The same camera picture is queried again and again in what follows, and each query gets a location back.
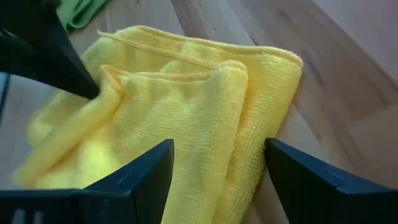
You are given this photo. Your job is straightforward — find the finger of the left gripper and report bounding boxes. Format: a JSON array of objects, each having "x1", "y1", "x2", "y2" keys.
[
  {"x1": 0, "y1": 0, "x2": 100, "y2": 100},
  {"x1": 0, "y1": 30, "x2": 71, "y2": 93}
]

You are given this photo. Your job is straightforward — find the yellow microfiber towel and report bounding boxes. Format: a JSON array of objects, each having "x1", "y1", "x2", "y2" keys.
[{"x1": 11, "y1": 24, "x2": 304, "y2": 224}]

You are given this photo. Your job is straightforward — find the green microfiber towel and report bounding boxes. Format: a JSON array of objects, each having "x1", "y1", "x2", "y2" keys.
[{"x1": 55, "y1": 0, "x2": 109, "y2": 32}]

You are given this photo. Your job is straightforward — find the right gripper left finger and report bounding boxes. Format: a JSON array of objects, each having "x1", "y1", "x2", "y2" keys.
[{"x1": 76, "y1": 139, "x2": 175, "y2": 224}]

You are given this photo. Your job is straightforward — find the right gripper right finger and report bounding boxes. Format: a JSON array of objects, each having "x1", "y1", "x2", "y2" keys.
[{"x1": 264, "y1": 138, "x2": 398, "y2": 224}]

